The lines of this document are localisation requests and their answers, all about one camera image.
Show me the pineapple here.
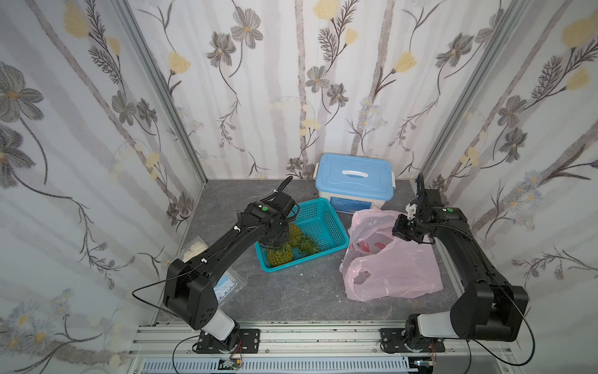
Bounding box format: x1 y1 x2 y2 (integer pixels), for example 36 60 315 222
266 223 320 267

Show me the pink plastic bag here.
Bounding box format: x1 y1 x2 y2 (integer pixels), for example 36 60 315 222
339 208 443 302

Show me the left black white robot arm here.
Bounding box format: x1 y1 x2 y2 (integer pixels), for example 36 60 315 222
163 176 298 352

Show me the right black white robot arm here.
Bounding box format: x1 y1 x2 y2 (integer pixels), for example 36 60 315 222
392 175 529 352

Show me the teal plastic basket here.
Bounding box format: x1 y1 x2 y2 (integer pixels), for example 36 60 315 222
255 198 350 273

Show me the blue face masks packet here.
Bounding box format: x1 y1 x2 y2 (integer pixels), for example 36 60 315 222
214 269 247 305

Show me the white storage box blue lid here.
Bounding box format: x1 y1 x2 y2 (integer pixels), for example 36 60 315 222
314 154 396 213

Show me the white cotton packet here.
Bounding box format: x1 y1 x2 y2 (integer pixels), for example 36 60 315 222
179 236 209 262

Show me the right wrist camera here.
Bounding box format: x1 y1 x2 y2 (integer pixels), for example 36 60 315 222
405 203 417 220

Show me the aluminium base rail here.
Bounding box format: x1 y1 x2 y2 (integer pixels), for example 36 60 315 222
125 321 519 373

